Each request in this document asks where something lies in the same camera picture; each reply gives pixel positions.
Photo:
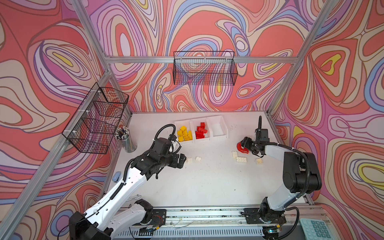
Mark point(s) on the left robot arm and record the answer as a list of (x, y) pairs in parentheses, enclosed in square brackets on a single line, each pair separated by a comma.
[(104, 221)]

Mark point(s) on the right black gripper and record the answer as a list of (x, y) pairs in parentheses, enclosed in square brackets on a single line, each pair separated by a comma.
[(246, 142)]

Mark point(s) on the wire basket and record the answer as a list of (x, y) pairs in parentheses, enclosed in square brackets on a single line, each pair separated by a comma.
[(93, 126), (208, 68)]

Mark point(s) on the back wire basket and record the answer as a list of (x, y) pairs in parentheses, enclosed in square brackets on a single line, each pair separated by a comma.
[(208, 68)]

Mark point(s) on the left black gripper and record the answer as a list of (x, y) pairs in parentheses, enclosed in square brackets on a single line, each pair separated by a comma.
[(175, 164)]

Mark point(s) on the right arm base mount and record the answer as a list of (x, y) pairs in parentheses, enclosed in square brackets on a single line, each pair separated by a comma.
[(263, 215)]

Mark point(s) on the left wire basket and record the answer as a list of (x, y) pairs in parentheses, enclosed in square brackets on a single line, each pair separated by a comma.
[(93, 126)]

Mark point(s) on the red lego brick front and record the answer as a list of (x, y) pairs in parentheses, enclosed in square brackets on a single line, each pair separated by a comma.
[(204, 131)]

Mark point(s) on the white three-compartment bin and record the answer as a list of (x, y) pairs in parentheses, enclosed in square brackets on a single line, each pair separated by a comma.
[(216, 126)]

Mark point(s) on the clear cup of pens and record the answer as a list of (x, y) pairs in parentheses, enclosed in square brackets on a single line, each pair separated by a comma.
[(123, 135)]

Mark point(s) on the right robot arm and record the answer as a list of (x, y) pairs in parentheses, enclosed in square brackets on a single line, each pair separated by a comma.
[(300, 175)]

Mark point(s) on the white lego block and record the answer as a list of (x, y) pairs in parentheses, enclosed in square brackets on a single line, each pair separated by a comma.
[(234, 154)]

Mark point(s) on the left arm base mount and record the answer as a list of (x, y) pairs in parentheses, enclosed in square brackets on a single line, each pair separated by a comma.
[(153, 216)]

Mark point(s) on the red arch lego piece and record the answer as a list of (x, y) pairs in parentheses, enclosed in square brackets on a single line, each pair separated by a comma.
[(242, 149)]

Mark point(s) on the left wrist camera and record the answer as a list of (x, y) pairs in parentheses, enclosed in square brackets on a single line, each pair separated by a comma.
[(175, 145)]

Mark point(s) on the blue stapler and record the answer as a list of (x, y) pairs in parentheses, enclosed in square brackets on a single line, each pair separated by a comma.
[(116, 177)]

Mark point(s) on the yellow curved lego piece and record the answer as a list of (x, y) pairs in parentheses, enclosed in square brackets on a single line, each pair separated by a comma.
[(188, 136)]

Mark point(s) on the white long lego plate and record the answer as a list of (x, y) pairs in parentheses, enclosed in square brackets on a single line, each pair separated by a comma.
[(241, 159)]

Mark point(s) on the red long lego brick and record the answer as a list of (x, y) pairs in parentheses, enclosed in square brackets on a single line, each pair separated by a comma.
[(199, 136)]

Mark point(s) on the teal calculator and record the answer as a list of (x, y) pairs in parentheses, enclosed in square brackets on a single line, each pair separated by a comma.
[(315, 229)]

